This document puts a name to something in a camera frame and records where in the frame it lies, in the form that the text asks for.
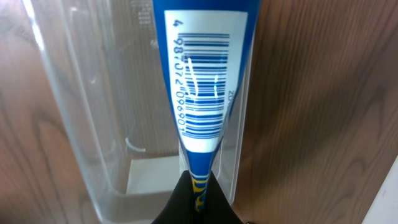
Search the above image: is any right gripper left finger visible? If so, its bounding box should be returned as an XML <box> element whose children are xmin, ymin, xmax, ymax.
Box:
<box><xmin>152</xmin><ymin>170</ymin><xmax>194</xmax><ymax>224</ymax></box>

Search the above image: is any clear plastic container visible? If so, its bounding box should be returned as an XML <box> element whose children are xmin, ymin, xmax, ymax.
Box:
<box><xmin>21</xmin><ymin>0</ymin><xmax>259</xmax><ymax>224</ymax></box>

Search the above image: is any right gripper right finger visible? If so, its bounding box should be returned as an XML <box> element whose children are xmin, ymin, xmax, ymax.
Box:
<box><xmin>203</xmin><ymin>173</ymin><xmax>243</xmax><ymax>224</ymax></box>

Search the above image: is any blue Kool Fever box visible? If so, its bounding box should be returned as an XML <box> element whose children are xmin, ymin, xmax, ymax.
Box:
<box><xmin>153</xmin><ymin>0</ymin><xmax>261</xmax><ymax>212</ymax></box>

